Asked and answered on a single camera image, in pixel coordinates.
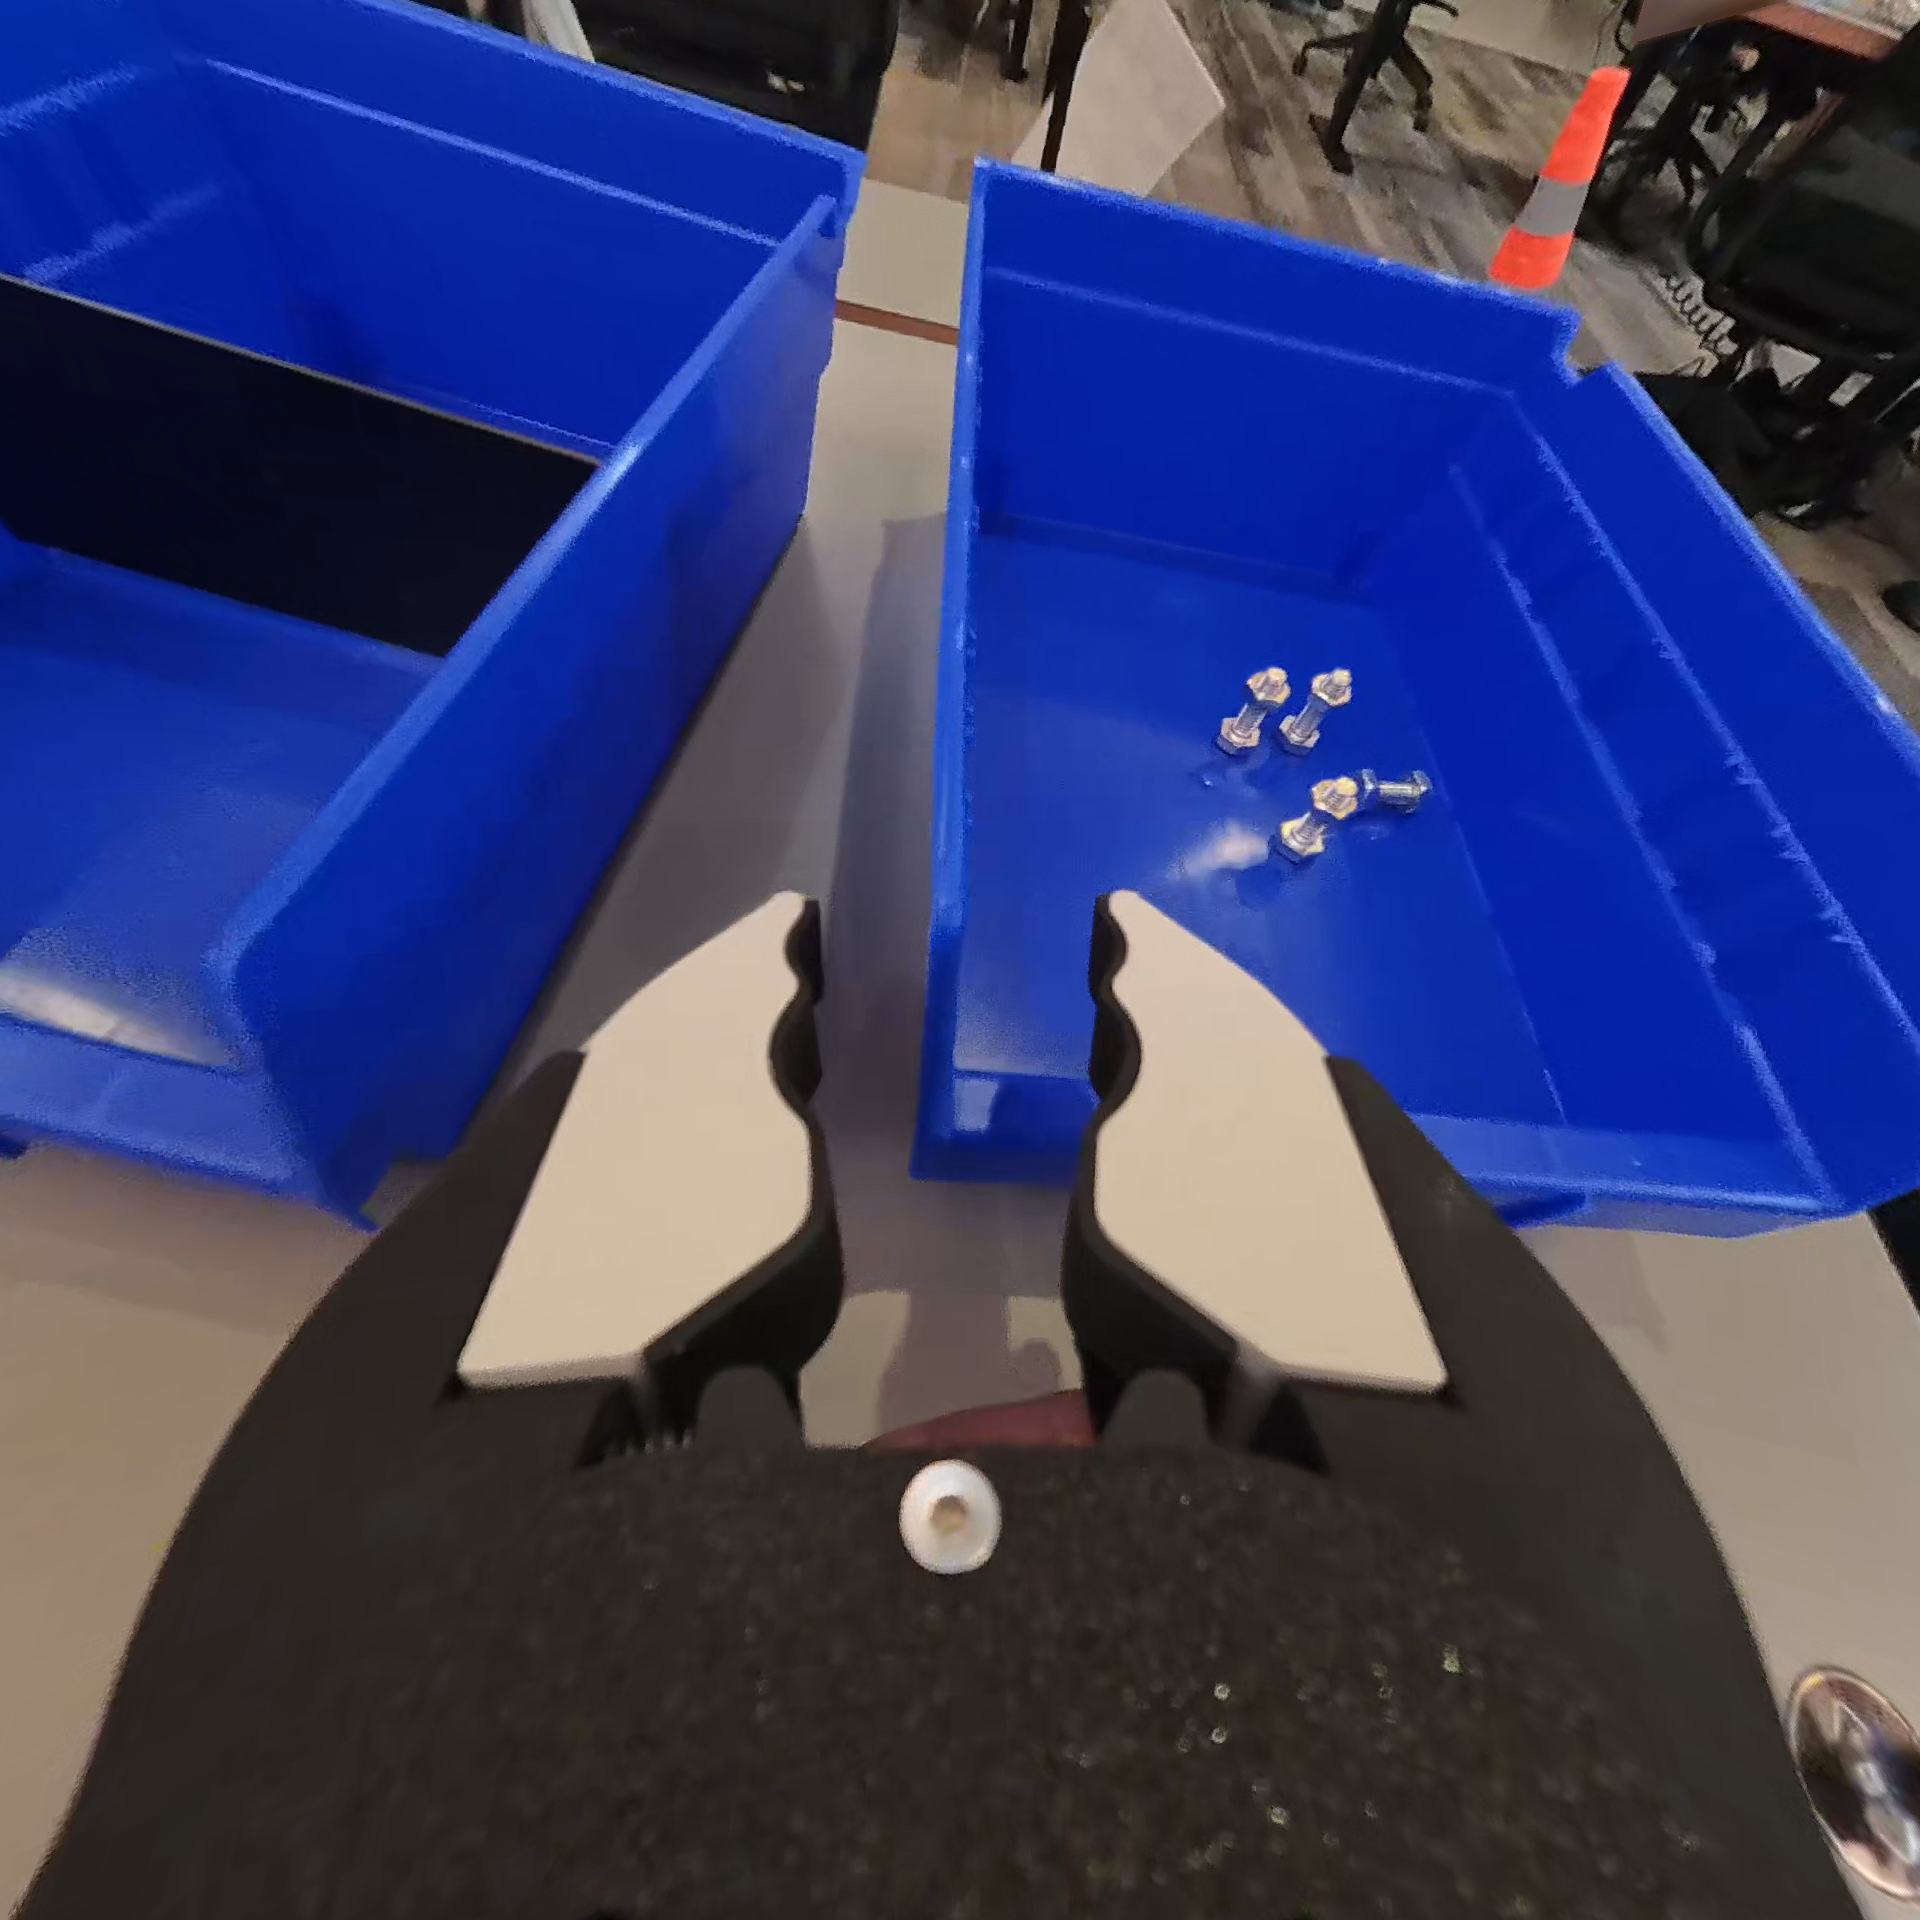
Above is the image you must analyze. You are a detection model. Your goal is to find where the person's right hand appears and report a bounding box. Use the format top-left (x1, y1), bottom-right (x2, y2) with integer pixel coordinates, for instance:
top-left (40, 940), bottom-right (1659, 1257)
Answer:
top-left (871, 1396), bottom-right (1076, 1455)

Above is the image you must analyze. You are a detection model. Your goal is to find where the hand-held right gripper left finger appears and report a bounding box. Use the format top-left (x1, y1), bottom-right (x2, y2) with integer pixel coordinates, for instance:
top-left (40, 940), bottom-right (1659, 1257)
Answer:
top-left (456, 892), bottom-right (848, 1445)

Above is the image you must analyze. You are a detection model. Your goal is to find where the white panel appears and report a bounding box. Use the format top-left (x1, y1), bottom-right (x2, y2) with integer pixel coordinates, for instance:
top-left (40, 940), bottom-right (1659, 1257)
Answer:
top-left (1044, 0), bottom-right (1229, 187)

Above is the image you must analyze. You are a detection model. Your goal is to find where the orange striped traffic cone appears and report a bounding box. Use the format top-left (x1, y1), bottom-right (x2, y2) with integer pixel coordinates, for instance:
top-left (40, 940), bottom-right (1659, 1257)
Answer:
top-left (1492, 66), bottom-right (1635, 297)

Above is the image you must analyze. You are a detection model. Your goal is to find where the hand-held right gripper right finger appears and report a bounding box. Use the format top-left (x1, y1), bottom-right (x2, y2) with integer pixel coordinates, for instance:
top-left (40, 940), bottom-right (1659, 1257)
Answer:
top-left (1062, 890), bottom-right (1451, 1451)

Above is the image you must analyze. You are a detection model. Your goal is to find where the blue divided storage bin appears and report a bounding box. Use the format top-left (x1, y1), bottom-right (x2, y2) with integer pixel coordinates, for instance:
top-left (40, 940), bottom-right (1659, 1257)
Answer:
top-left (0, 0), bottom-right (859, 1223)

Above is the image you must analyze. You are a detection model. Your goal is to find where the round metal disc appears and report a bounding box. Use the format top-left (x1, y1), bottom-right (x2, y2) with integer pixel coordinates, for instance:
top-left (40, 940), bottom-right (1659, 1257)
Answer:
top-left (1786, 1666), bottom-right (1920, 1867)

